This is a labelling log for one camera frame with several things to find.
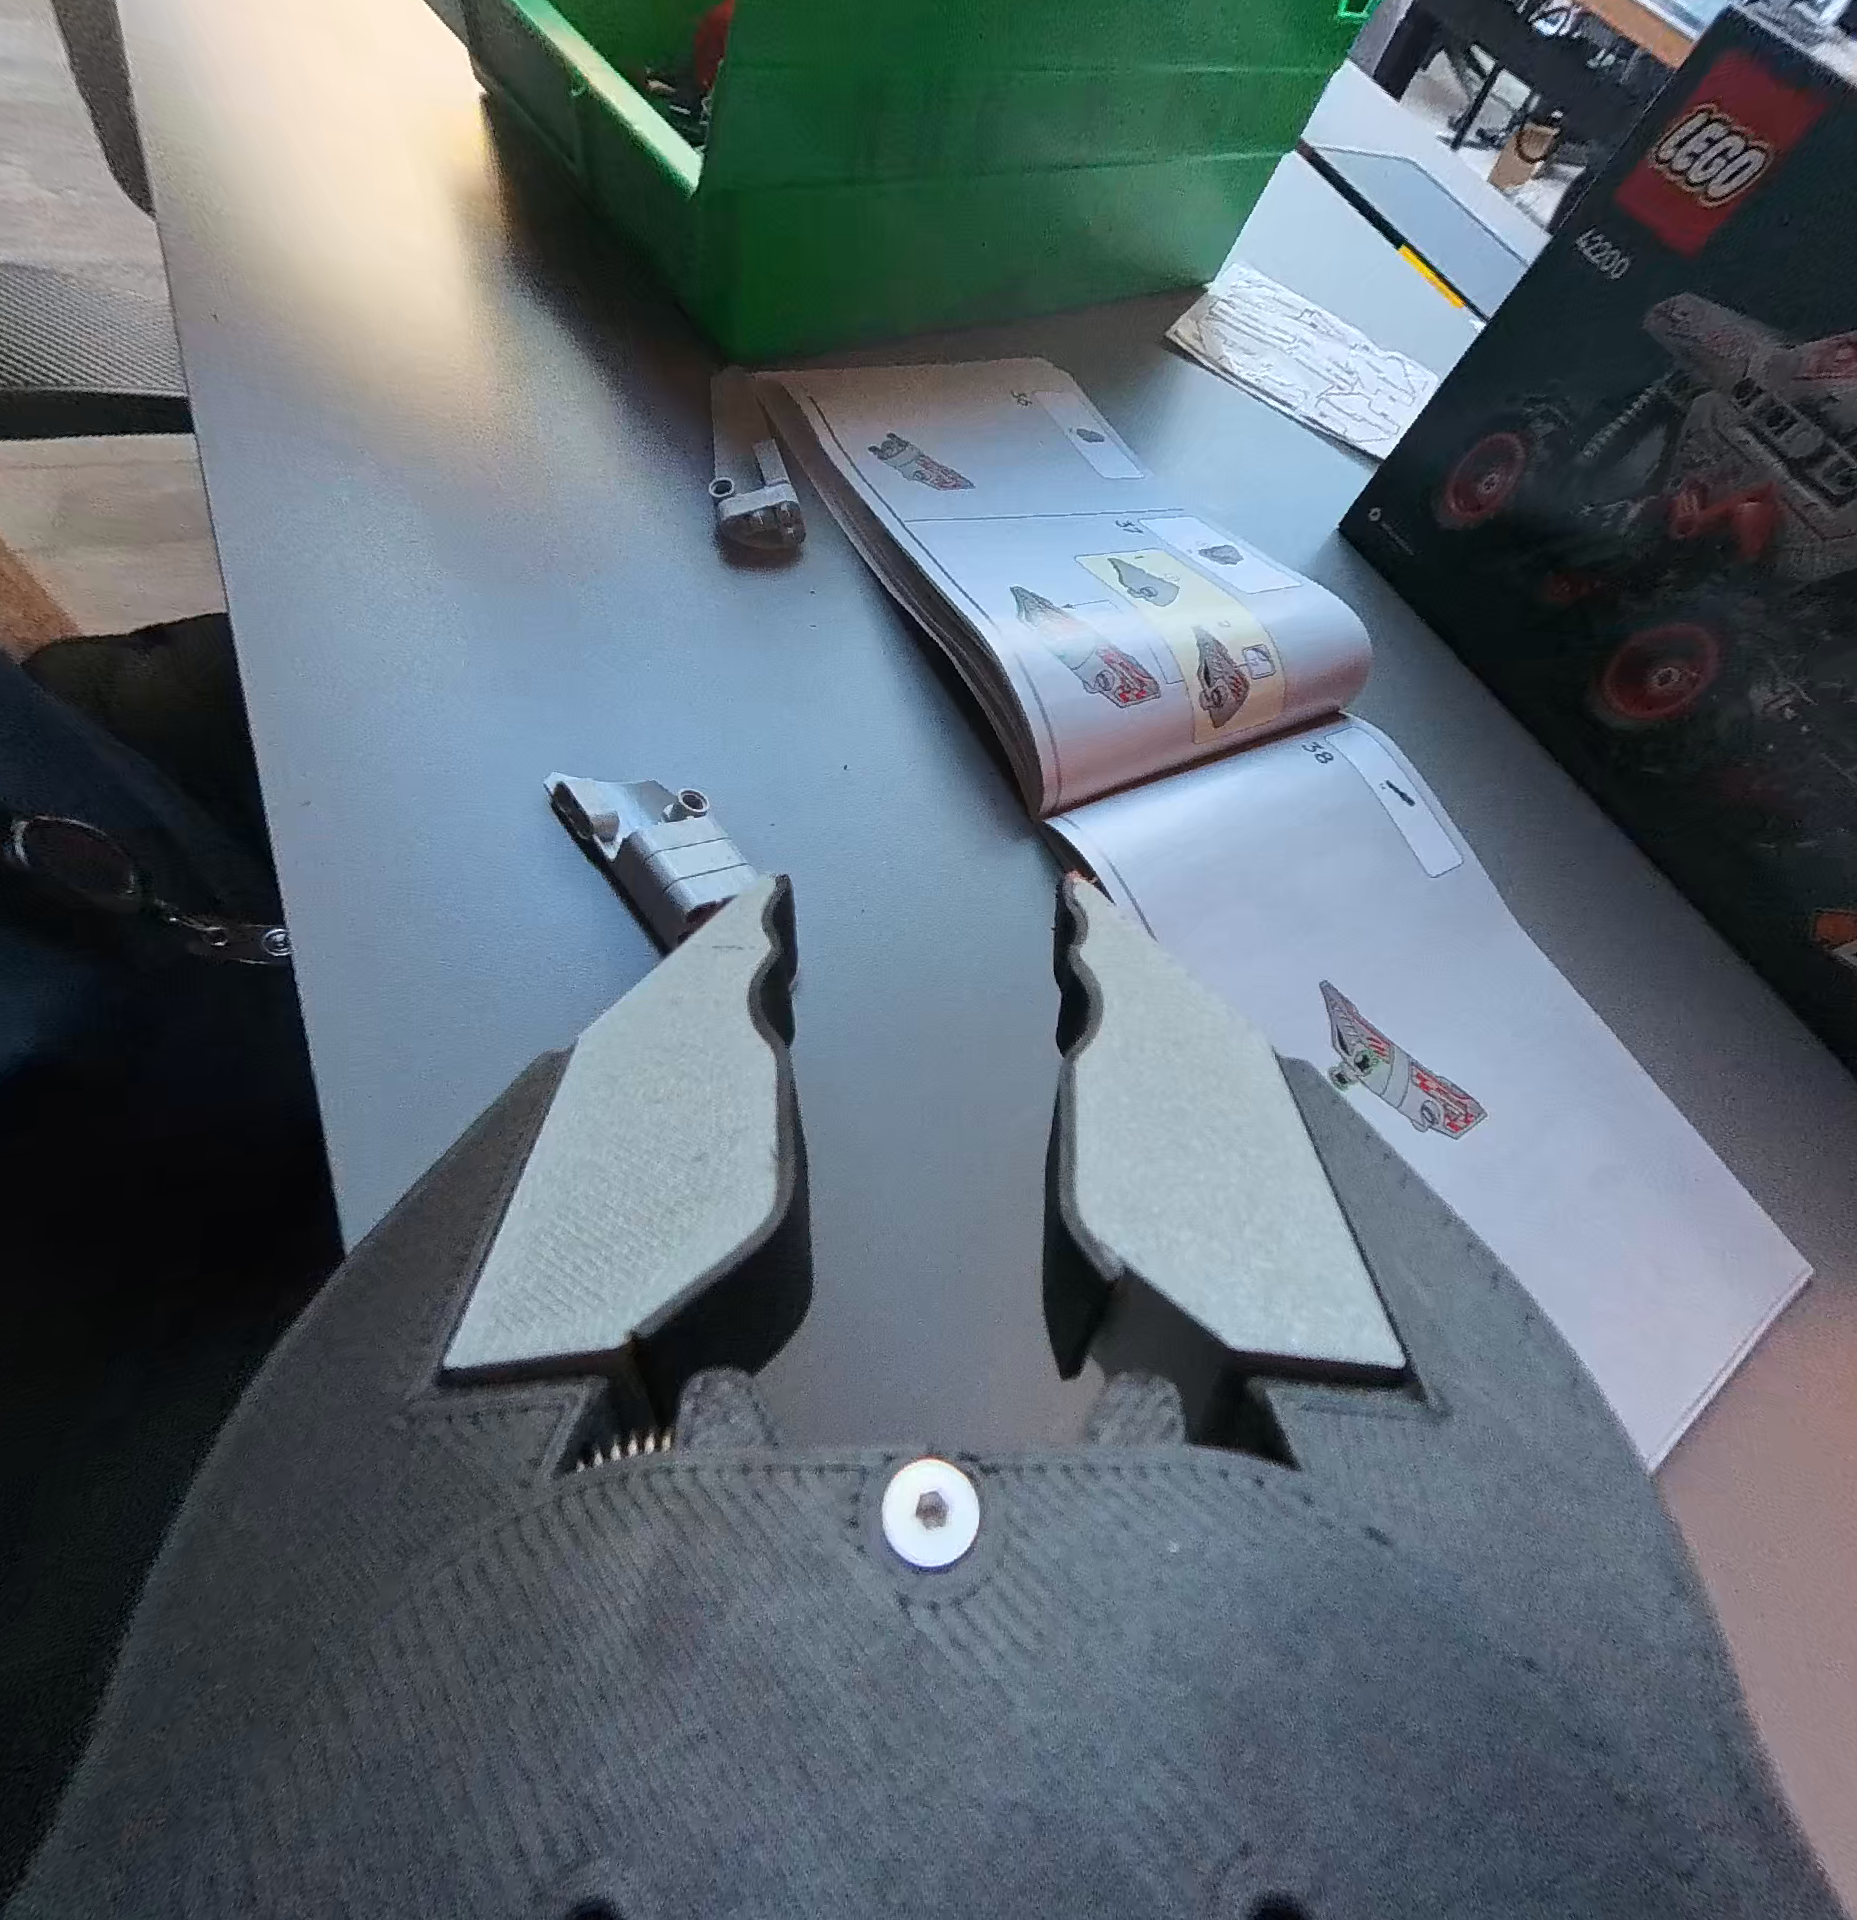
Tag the dark lego set box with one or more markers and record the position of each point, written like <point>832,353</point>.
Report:
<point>1694,677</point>

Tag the grey mesh office chair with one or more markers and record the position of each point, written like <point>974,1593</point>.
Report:
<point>57,336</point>

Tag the white sticker sheet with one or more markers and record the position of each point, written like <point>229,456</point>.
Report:
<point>1320,360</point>

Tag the green plastic bin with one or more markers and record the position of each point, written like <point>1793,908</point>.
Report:
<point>945,195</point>

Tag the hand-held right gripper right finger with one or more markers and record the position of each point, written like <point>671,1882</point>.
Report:
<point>1216,1184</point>

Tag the pile of small lego pieces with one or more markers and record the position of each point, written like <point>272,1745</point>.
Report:
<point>673,92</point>

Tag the grey lego connector piece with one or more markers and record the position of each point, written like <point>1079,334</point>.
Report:
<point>756,519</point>

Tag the grey lego sub-assembly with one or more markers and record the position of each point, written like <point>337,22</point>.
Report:
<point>673,862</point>

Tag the open lego instruction booklet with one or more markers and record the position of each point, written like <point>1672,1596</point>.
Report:
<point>1542,1126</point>

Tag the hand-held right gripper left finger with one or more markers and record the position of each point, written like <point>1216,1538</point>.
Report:
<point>644,1184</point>

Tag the black frame table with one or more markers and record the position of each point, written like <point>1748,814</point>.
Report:
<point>1528,61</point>

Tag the person's dark clothing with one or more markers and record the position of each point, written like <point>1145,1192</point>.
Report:
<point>104,1200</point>

